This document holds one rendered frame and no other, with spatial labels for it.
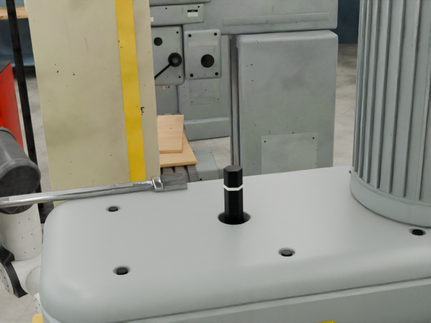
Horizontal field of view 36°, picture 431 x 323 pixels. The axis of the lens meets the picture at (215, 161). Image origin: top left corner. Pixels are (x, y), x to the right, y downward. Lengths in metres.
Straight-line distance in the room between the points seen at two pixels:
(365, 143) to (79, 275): 0.35
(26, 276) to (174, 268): 0.91
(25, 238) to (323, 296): 0.93
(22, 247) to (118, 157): 1.10
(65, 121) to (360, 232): 1.88
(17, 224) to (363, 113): 0.90
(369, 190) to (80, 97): 1.81
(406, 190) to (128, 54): 1.80
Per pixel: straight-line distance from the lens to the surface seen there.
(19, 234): 1.50
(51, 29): 2.43
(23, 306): 4.18
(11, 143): 1.43
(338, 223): 0.76
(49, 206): 5.33
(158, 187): 0.84
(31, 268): 1.56
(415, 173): 0.74
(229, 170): 0.74
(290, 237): 0.73
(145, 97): 2.50
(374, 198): 0.78
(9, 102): 5.64
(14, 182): 1.38
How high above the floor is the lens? 2.24
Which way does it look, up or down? 22 degrees down
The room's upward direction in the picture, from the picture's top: 2 degrees counter-clockwise
